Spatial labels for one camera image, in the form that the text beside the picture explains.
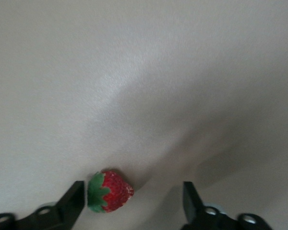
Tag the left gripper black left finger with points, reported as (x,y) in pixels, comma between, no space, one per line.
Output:
(69,210)

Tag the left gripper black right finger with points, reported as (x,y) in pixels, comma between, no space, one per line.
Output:
(194,210)

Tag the red strawberry green leaves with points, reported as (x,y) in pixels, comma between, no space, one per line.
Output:
(115,191)

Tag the brown paper table cover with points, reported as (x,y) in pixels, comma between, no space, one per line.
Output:
(144,48)

